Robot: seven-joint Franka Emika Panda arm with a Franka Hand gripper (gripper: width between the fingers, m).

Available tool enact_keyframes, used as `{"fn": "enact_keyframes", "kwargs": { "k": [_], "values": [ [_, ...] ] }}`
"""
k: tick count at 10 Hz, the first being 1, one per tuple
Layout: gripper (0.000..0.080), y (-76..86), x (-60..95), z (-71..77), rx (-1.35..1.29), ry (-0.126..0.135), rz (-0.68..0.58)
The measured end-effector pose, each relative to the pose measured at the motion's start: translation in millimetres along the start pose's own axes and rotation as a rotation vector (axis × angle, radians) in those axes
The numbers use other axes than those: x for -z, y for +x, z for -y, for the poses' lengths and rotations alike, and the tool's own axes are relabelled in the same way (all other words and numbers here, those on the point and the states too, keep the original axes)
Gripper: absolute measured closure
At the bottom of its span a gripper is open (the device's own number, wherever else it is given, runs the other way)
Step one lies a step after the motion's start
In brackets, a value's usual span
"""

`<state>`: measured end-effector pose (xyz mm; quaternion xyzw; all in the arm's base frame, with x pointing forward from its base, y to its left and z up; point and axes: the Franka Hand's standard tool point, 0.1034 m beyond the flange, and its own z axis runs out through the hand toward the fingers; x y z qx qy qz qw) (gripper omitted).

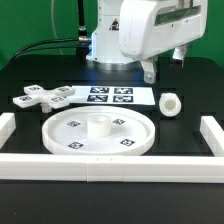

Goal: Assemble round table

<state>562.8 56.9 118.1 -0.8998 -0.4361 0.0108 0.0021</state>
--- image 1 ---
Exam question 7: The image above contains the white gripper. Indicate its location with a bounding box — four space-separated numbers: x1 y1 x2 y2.
119 0 208 84

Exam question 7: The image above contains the white round table top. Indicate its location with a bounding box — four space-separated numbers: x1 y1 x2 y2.
42 106 155 156

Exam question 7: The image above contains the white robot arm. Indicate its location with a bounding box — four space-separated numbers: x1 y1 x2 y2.
87 0 208 84

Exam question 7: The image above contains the white marker sheet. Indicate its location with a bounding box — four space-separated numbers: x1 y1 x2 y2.
68 86 155 106

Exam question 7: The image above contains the white right fence bar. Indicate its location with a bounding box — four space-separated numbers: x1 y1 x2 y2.
200 116 224 157

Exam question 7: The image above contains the white fence bar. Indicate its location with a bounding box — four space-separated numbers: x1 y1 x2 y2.
200 116 224 157
0 153 224 183
0 113 16 149

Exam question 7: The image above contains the white cross-shaped table base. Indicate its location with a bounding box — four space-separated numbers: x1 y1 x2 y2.
13 85 75 113

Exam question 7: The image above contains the white front fence bar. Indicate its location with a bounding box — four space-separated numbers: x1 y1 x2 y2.
0 153 224 183

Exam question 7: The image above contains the white left fence bar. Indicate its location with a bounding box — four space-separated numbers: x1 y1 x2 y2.
0 113 16 149

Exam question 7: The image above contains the black vertical cable connector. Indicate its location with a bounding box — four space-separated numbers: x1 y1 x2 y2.
77 0 88 58

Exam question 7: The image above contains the thin white cable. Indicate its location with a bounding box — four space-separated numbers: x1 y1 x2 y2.
50 0 64 56

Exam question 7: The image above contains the black cable bundle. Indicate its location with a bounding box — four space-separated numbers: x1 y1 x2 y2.
11 37 93 63

